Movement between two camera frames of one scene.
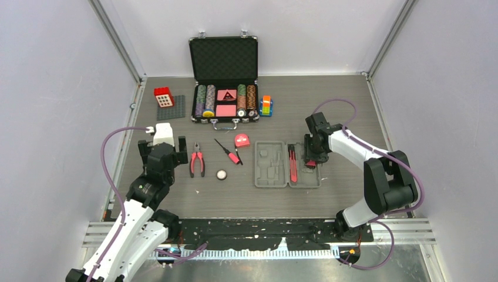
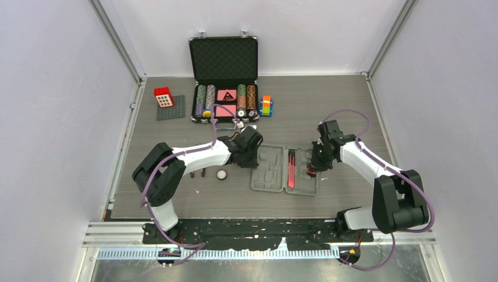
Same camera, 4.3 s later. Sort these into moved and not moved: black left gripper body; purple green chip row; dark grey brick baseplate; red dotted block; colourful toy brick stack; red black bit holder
Moved: black left gripper body; red black bit holder
Not moved: purple green chip row; red dotted block; dark grey brick baseplate; colourful toy brick stack
